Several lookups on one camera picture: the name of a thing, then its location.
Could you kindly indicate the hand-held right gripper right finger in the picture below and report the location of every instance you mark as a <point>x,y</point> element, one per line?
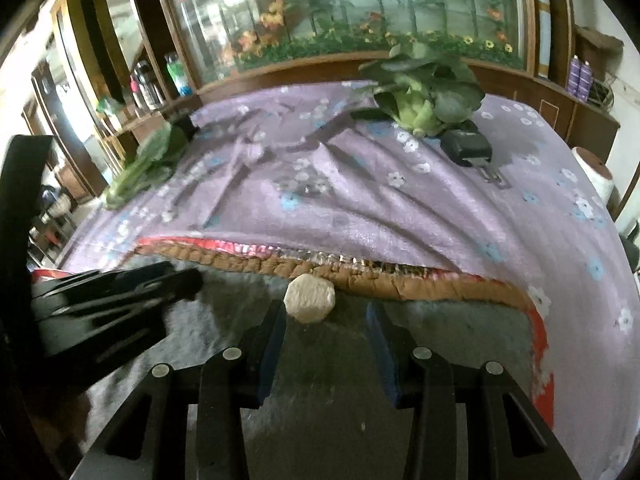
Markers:
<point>382,355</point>

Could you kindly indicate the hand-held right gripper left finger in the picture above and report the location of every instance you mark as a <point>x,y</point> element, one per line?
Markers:
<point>272,355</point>

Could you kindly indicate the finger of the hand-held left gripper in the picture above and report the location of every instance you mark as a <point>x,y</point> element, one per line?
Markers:
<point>125,287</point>
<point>110,330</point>

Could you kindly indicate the red-rimmed white box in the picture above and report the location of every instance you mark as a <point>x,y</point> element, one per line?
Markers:
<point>47,274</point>

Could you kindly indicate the white chunk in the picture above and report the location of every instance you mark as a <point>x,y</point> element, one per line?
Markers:
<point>309,299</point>

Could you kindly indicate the grey mat with red border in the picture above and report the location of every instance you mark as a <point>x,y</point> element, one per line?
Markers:
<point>450,325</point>

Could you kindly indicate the green bok choy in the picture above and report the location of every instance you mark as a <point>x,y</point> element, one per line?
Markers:
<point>145,165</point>

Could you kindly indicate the green plastic bag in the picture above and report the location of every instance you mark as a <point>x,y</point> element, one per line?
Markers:
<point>110,106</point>

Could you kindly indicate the purple floral blanket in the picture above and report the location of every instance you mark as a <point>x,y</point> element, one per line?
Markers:
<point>375,200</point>

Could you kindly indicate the pink bottle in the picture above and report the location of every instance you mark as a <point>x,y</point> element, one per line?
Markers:
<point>135,92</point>

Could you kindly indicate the green bottle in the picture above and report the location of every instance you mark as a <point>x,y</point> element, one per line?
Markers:
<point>177,75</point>

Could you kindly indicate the dark-leaf green cabbage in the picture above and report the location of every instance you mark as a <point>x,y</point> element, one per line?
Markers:
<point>420,110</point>

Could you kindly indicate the white roll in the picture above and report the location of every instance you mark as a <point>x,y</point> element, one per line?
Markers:
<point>595,175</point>

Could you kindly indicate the floral glass cabinet panel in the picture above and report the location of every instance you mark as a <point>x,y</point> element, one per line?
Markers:
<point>340,5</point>

